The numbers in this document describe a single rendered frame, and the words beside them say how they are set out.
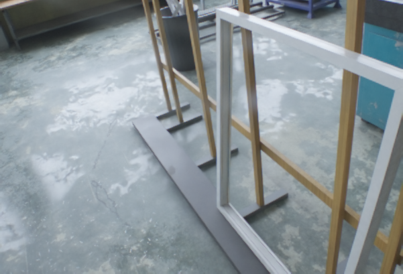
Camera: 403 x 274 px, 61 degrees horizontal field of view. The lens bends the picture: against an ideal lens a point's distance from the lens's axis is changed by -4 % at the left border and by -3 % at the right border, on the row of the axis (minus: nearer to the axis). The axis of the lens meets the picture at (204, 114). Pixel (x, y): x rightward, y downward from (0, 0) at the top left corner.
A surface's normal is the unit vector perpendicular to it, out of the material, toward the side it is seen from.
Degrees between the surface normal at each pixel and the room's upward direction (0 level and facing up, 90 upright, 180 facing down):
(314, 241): 0
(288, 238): 0
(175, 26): 94
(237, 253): 0
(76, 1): 90
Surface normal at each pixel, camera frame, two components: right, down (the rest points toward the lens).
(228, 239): -0.15, -0.84
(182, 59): -0.07, 0.60
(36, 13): 0.47, 0.41
